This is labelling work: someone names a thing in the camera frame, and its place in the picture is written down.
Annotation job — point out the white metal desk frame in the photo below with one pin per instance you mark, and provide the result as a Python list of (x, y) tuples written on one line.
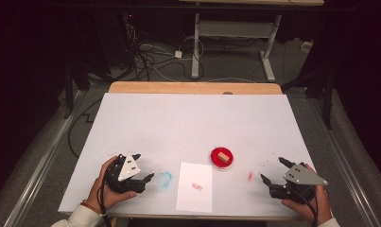
[(232, 29)]

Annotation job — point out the grey metal floor rail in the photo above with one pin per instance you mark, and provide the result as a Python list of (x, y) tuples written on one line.
[(37, 176), (345, 164)]

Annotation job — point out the person's right hand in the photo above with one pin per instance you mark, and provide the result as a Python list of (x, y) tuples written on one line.
[(317, 208)]

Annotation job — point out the white paper sheet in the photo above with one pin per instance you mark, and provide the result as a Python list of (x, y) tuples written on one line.
[(194, 195)]

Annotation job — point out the white power adapter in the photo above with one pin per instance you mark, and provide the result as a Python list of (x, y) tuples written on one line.
[(178, 54)]

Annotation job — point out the small wooden stamp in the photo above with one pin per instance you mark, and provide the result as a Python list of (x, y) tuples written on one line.
[(223, 156)]

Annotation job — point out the black metal stand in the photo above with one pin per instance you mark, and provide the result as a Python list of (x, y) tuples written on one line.
[(68, 91), (327, 101)]

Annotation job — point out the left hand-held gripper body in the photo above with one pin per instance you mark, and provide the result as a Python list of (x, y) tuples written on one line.
[(128, 170)]

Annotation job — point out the small white box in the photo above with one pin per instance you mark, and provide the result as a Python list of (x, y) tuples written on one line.
[(306, 46)]

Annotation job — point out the large white board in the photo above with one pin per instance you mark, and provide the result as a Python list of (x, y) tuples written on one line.
[(185, 126)]

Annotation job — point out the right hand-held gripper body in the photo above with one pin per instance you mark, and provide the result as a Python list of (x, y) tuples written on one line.
[(300, 178)]

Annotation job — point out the round red ink pad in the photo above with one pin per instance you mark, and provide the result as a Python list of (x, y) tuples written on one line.
[(215, 159)]

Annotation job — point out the person's left hand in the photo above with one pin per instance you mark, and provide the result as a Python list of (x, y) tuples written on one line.
[(111, 200)]

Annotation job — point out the wooden table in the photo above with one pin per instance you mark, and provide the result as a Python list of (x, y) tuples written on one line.
[(194, 87)]

